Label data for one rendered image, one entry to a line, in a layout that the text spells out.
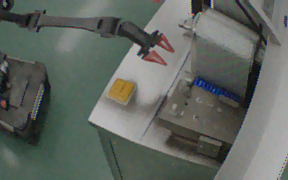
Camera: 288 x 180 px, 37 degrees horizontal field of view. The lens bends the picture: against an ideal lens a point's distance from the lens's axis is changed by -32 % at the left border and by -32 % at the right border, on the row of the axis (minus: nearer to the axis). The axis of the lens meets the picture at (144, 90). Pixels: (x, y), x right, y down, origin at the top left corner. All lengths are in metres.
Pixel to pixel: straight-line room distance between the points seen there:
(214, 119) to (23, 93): 1.42
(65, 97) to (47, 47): 0.45
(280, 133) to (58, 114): 1.99
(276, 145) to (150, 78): 0.92
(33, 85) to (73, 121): 0.37
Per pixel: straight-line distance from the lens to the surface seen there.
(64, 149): 3.08
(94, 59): 3.35
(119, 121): 2.09
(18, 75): 3.15
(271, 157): 1.44
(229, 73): 1.91
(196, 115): 1.95
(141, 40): 1.98
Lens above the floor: 2.72
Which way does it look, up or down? 58 degrees down
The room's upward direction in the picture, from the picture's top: 5 degrees counter-clockwise
